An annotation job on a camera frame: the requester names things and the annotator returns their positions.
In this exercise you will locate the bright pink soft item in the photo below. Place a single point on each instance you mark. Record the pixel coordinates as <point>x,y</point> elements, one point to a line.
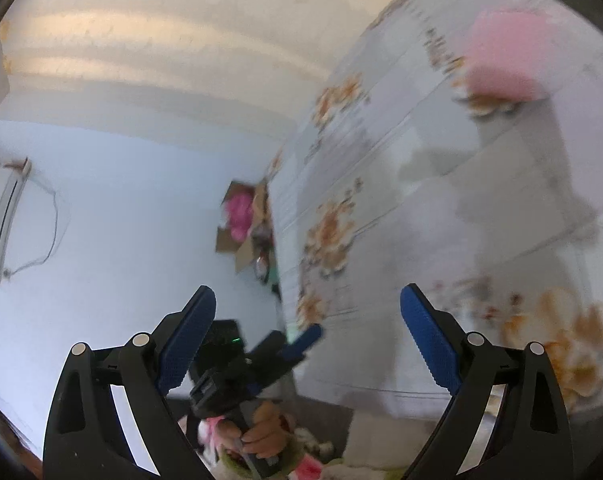
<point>239,215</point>

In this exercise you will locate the floral tablecloth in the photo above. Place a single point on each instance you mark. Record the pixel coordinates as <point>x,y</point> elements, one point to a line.
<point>391,210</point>

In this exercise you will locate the white curtain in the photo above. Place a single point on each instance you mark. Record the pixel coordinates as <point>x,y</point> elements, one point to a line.
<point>156,35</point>

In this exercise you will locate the brown cardboard box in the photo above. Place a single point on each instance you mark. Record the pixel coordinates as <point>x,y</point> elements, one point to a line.
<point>241,255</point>

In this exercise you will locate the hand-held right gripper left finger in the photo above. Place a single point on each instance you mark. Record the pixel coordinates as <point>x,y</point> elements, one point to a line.
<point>189,345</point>

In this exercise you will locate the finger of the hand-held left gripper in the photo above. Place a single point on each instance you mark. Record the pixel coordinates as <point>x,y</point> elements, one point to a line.
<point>304,339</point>

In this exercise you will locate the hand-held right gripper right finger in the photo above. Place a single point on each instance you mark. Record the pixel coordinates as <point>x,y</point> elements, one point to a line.
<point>429,340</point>

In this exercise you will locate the person's floral clothing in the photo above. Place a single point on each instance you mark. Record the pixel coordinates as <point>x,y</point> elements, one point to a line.
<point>331,467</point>

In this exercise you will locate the person's left hand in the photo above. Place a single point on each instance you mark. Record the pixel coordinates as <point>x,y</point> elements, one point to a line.
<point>267,430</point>

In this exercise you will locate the pink cloth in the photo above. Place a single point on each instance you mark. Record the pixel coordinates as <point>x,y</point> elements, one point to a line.
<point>506,55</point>

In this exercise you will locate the white air conditioner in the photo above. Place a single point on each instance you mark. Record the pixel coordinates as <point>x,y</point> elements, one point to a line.
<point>4,225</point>

